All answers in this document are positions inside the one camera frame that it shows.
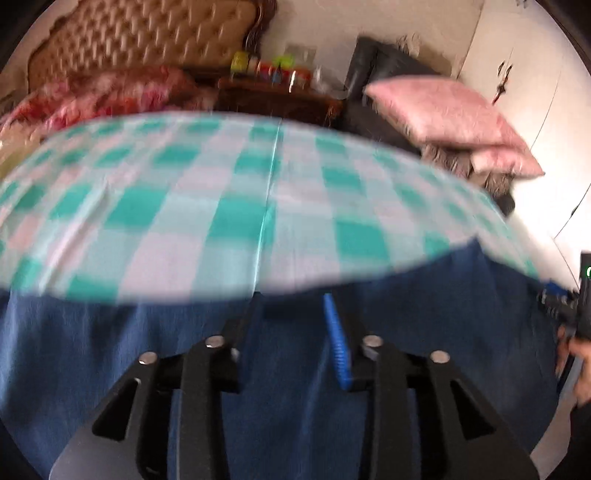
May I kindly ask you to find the black sofa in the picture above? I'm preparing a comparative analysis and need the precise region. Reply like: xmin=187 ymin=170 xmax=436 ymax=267
xmin=342 ymin=36 xmax=517 ymax=215

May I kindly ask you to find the green white checked tablecloth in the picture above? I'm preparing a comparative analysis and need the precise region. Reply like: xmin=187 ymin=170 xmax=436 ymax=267
xmin=0 ymin=111 xmax=555 ymax=306

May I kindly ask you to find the large pink pillow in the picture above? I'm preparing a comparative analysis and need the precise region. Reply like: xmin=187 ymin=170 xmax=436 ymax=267
xmin=364 ymin=76 xmax=533 ymax=149

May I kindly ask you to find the small pink pillow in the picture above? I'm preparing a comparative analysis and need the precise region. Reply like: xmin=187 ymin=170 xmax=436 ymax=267
xmin=470 ymin=144 xmax=546 ymax=180

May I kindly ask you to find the wall socket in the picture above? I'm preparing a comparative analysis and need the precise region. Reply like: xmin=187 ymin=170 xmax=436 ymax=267
xmin=284 ymin=43 xmax=318 ymax=63

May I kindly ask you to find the red floral blanket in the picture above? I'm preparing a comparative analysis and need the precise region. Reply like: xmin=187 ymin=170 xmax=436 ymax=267
xmin=0 ymin=65 xmax=218 ymax=155

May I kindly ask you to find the grey furry cushion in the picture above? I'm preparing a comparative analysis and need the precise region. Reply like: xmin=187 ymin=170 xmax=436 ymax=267
xmin=419 ymin=142 xmax=514 ymax=198

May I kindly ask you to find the dark ornate handle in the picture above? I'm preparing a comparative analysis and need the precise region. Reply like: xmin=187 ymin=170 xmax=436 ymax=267
xmin=491 ymin=61 xmax=514 ymax=106

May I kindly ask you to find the blue towel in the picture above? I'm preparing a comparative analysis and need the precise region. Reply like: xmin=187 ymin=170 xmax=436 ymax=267
xmin=0 ymin=240 xmax=571 ymax=480

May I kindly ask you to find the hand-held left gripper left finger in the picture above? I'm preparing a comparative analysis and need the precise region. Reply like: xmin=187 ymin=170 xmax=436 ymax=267
xmin=91 ymin=293 xmax=265 ymax=480

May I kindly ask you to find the tan tufted headboard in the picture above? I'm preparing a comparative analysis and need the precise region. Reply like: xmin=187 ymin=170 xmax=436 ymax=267
xmin=28 ymin=0 xmax=259 ymax=90

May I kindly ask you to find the dark wooden nightstand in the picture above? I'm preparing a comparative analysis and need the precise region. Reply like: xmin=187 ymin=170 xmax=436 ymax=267
xmin=216 ymin=76 xmax=346 ymax=129

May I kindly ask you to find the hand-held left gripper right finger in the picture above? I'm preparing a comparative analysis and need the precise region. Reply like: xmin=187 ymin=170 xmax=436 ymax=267
xmin=322 ymin=293 xmax=498 ymax=480

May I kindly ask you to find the person's right hand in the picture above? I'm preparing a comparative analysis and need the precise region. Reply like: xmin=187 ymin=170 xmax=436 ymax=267
xmin=555 ymin=323 xmax=591 ymax=408

